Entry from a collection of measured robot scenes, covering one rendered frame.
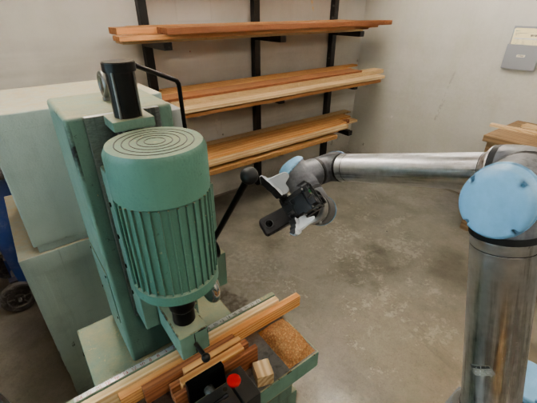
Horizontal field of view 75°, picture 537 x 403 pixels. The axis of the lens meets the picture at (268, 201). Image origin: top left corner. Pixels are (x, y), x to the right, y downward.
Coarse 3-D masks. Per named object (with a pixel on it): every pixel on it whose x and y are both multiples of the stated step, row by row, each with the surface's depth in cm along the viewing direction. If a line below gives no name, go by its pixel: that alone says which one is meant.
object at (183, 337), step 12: (168, 312) 83; (168, 324) 81; (192, 324) 80; (204, 324) 80; (180, 336) 77; (192, 336) 78; (204, 336) 80; (180, 348) 78; (192, 348) 79; (204, 348) 82
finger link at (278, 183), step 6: (282, 174) 80; (288, 174) 80; (264, 180) 78; (270, 180) 80; (276, 180) 80; (282, 180) 81; (264, 186) 80; (270, 186) 80; (276, 186) 82; (282, 186) 82; (270, 192) 81; (276, 192) 81; (282, 192) 83; (276, 198) 82
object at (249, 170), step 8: (248, 168) 64; (240, 176) 65; (248, 176) 64; (256, 176) 64; (248, 184) 65; (240, 192) 69; (232, 200) 73; (232, 208) 74; (224, 216) 78; (224, 224) 81; (216, 232) 85; (216, 240) 89
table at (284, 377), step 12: (252, 336) 97; (264, 348) 94; (276, 360) 91; (312, 360) 93; (252, 372) 88; (276, 372) 88; (288, 372) 88; (300, 372) 92; (276, 384) 86; (288, 384) 90; (168, 396) 82; (264, 396) 85
